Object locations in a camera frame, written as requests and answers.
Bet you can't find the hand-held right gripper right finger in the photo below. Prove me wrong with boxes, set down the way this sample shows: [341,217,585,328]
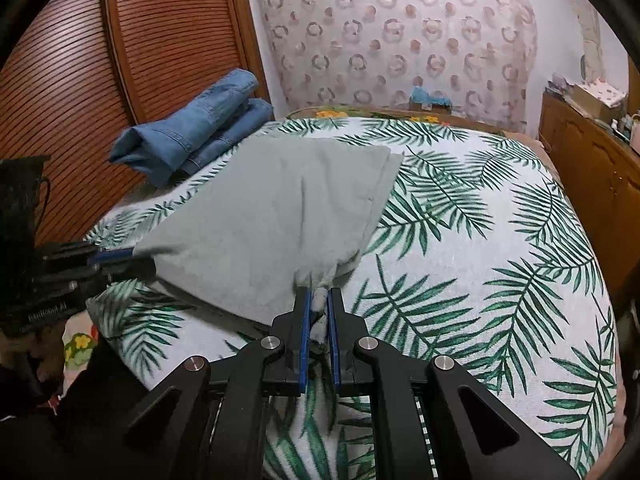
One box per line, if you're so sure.
[327,287,581,480]

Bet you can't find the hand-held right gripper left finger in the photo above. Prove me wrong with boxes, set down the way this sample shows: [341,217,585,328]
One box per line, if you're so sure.
[122,287,311,480]

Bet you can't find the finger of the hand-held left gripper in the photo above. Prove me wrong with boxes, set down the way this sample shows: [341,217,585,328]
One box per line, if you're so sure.
[97,260,157,286]
[87,247,136,267]

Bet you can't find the grey polo shirt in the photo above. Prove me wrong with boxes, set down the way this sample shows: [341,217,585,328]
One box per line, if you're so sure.
[134,136,405,356]

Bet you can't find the blue denim jeans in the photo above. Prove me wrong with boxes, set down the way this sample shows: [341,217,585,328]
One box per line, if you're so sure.
[109,69,275,187]

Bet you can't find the leaf-print bedsheet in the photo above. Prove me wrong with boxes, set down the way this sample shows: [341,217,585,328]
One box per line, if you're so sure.
[82,116,621,480]

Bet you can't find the wooden louvred wardrobe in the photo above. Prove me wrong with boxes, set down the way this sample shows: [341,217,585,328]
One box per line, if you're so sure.
[0,0,273,246]

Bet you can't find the floral blanket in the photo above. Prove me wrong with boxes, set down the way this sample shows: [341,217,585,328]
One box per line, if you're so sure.
[286,104,501,133]

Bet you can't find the blue cloth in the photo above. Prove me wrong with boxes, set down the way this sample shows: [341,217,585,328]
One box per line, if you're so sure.
[410,85,453,108]

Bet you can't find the wooden sideboard cabinet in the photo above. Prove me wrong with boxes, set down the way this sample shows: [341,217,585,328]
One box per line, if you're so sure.
[539,89,640,281]

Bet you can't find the dotted cardboard box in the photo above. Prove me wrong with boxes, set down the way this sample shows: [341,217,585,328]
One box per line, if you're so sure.
[572,80,628,116]

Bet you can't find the beige tied curtain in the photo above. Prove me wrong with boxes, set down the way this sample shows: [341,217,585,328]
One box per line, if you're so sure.
[575,7,601,81]

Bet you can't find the ring-patterned sheer curtain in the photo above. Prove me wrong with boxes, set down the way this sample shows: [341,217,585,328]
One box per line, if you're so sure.
[257,0,538,133]

